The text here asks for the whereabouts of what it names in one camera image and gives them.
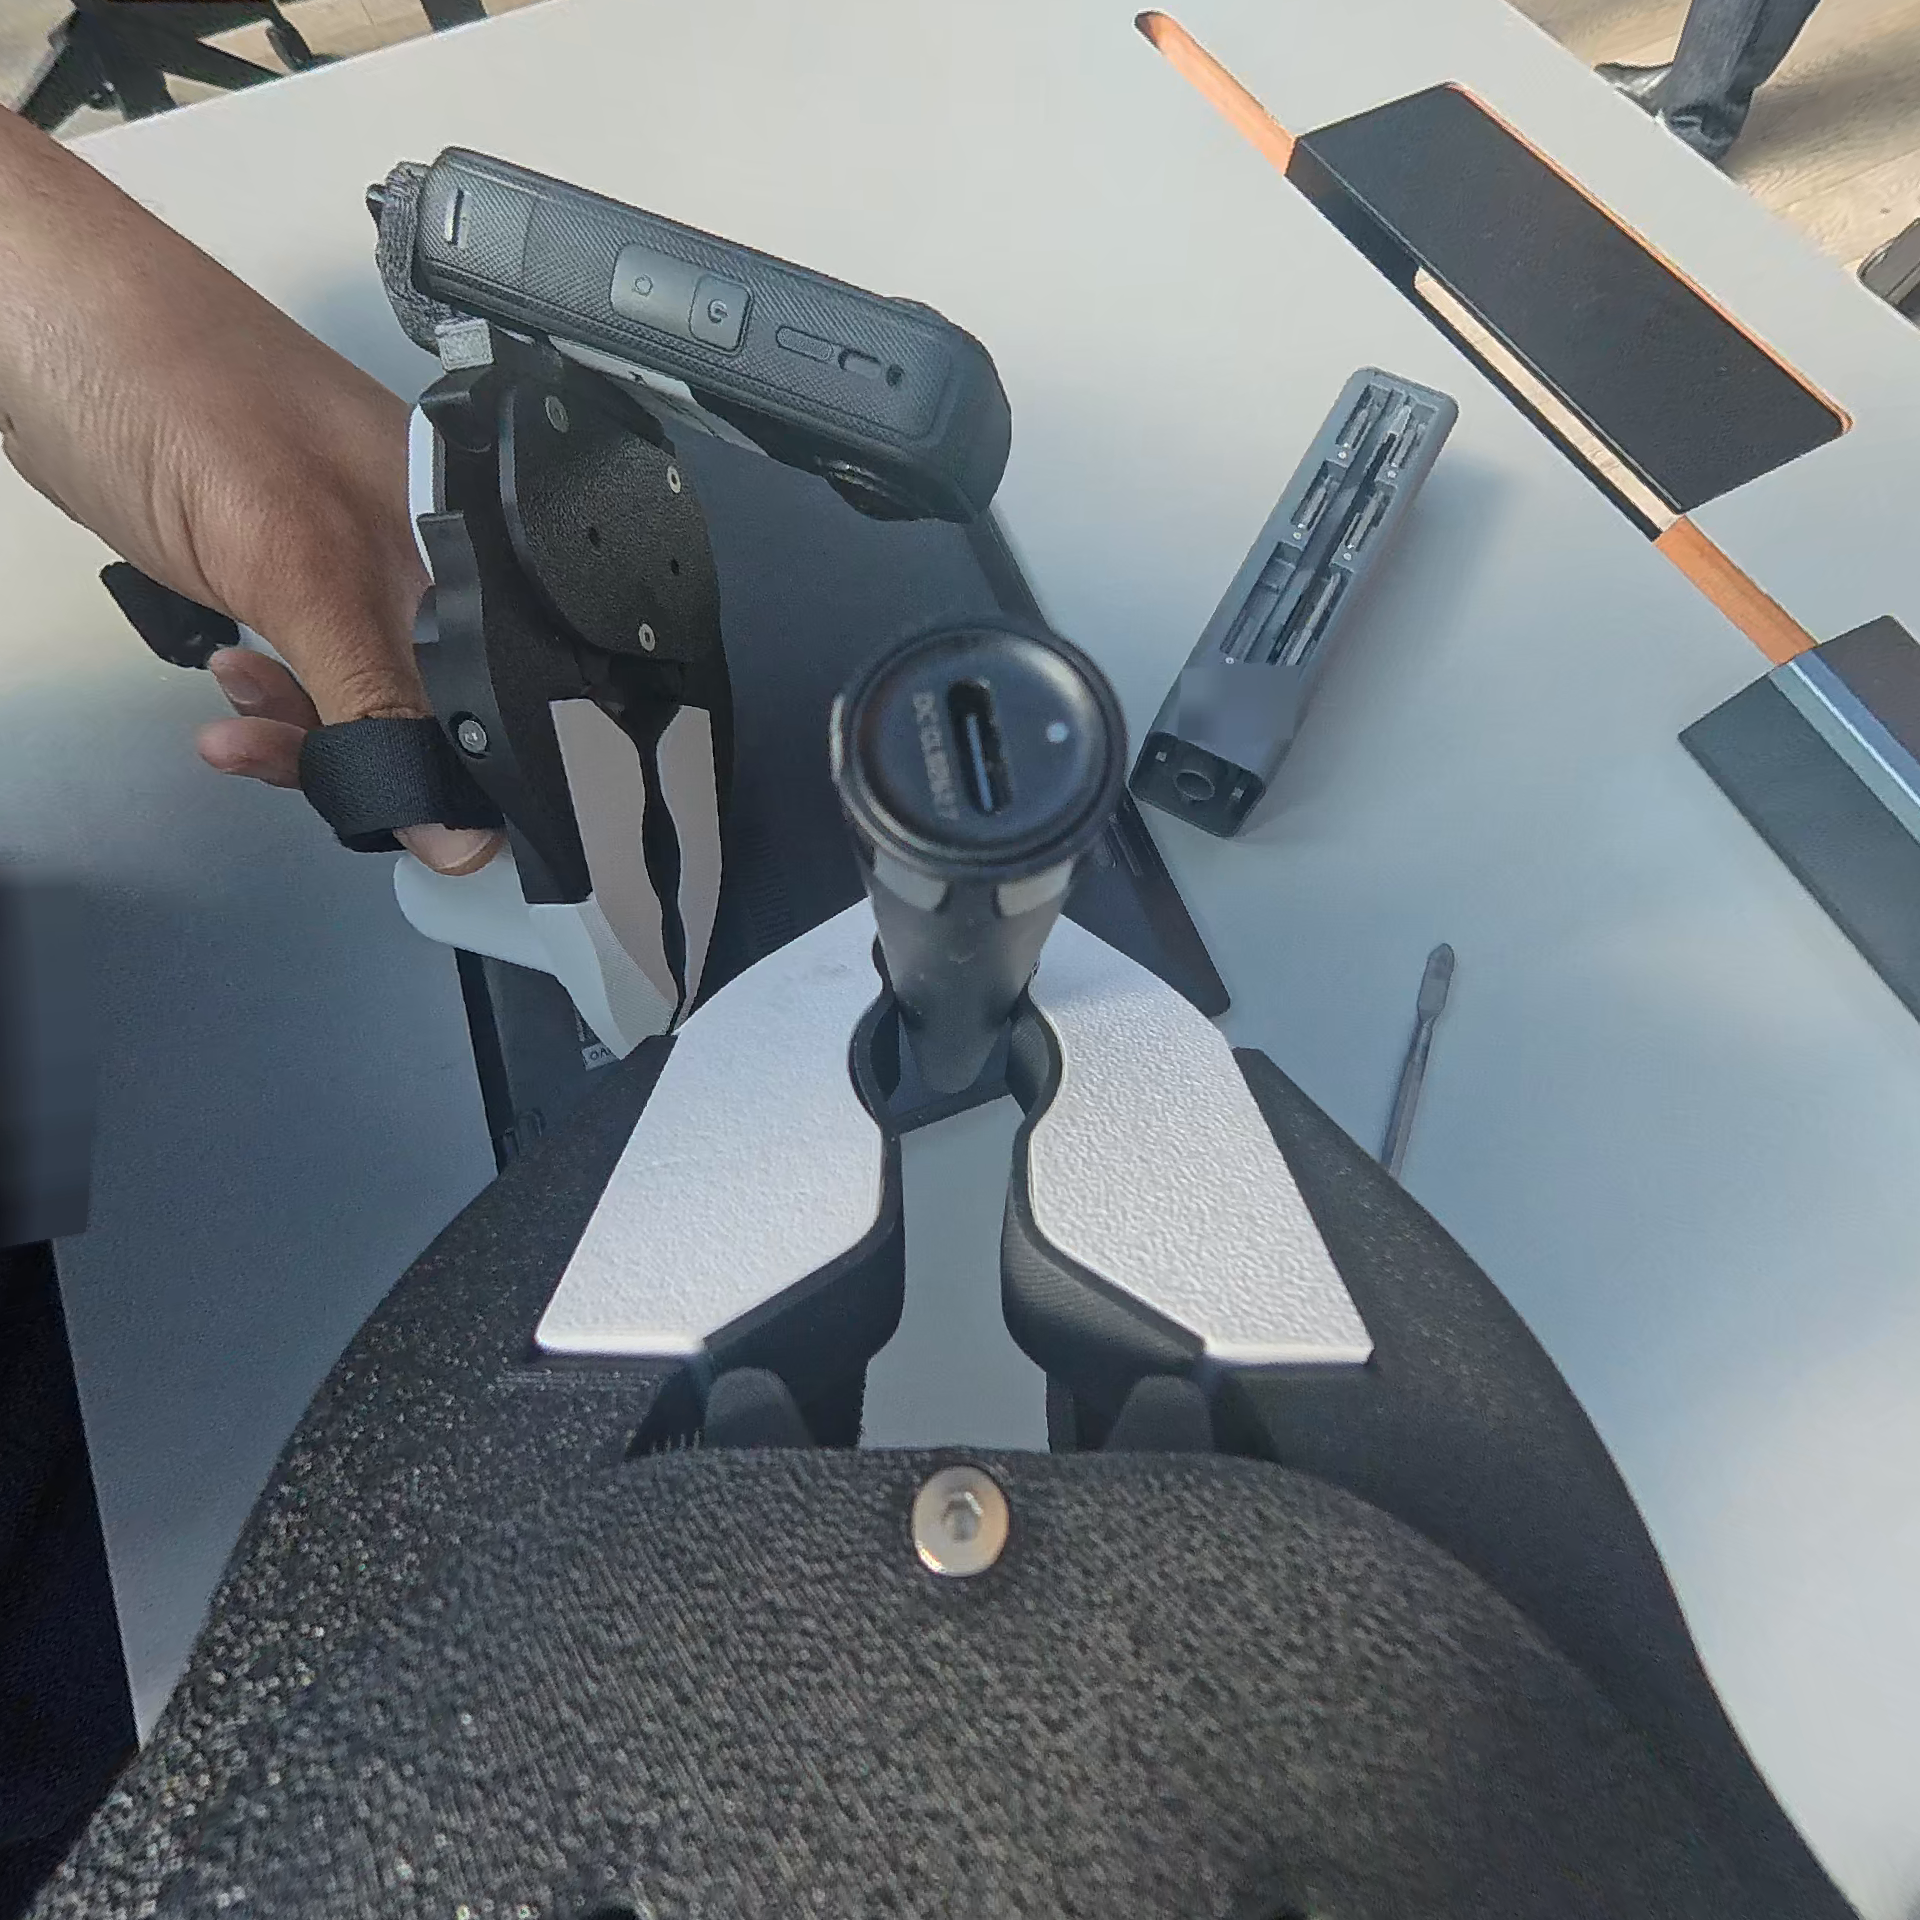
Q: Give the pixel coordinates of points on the white desk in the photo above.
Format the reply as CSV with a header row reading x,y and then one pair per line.
x,y
1575,1126

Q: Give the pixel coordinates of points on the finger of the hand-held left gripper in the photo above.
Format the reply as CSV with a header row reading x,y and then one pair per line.
x,y
599,795
702,810

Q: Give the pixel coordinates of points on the person's dark clothing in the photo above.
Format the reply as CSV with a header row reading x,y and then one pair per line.
x,y
45,1500

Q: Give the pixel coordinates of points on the black wood-edged desk panel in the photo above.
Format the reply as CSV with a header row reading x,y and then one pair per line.
x,y
1575,283

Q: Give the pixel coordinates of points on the black electric screwdriver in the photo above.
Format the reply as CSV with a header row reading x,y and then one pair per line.
x,y
968,780

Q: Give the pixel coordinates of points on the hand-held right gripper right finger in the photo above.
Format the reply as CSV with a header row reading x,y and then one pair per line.
x,y
1201,1200

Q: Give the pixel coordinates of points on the person's left hand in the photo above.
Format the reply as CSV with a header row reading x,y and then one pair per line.
x,y
255,480

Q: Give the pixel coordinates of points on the grey screwdriver bit case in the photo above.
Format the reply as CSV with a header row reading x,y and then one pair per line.
x,y
1291,616

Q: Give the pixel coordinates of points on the black laptop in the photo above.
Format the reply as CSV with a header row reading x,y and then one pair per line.
x,y
840,600

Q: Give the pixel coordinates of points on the black office chair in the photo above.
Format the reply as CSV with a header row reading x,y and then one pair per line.
x,y
196,43

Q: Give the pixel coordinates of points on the metal spudger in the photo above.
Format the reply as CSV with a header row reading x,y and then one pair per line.
x,y
1413,1066

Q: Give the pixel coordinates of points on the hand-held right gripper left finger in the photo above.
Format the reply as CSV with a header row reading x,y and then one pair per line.
x,y
721,1185

